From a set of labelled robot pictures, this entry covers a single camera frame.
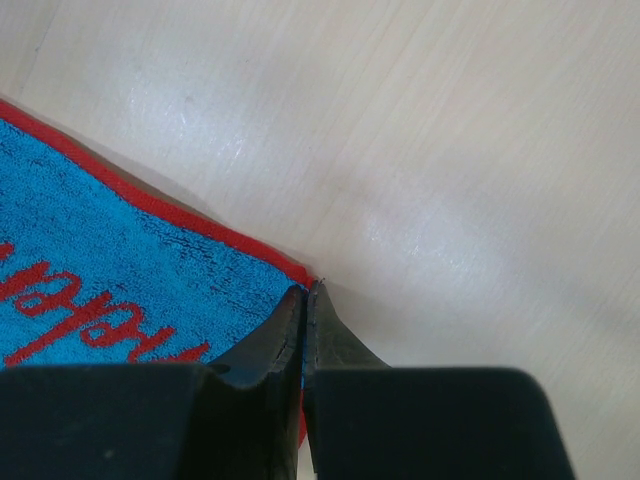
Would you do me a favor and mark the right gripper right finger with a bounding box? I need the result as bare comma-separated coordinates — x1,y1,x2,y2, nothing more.
303,283,574,479

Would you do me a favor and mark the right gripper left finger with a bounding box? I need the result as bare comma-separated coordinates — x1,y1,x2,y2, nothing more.
1,287,305,479

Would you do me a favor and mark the turquoise red patterned towel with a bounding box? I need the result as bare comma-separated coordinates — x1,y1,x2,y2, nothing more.
0,98,317,446

